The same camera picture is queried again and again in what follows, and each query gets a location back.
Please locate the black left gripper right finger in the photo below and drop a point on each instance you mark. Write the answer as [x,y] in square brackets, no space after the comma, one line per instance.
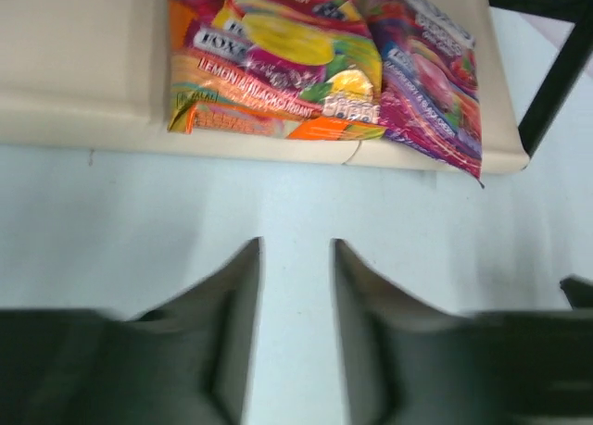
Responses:
[407,362]

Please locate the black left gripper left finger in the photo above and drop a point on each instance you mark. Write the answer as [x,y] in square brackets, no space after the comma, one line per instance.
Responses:
[183,362]

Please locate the purple berries candy bag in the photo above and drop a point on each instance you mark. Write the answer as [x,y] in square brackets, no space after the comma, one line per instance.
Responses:
[429,98]

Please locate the orange fruits candy bag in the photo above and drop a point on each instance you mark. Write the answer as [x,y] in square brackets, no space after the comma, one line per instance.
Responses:
[292,69]

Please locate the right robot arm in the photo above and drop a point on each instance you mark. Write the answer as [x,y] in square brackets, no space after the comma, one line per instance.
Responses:
[578,291]

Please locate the beige three-tier shelf rack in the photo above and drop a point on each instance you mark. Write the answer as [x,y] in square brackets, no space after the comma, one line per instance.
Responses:
[94,74]

